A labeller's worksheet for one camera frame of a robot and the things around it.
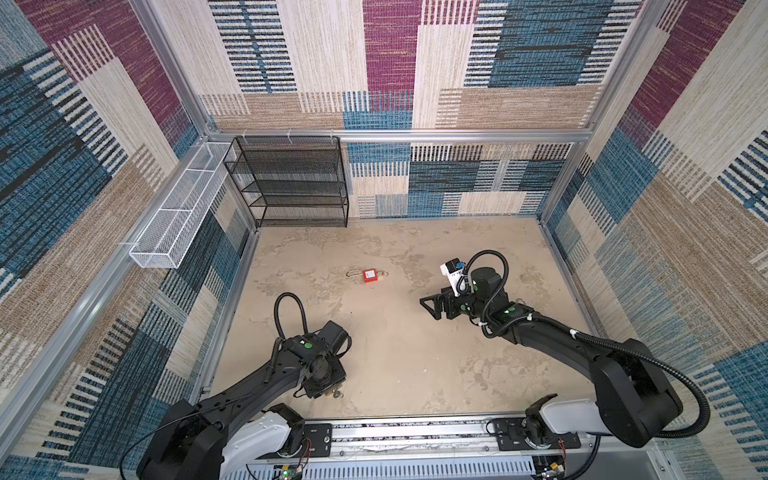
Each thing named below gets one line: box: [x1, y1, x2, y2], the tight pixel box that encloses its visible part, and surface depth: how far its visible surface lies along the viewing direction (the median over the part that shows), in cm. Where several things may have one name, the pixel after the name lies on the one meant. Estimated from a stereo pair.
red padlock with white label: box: [346, 268, 378, 283], surface depth 104 cm
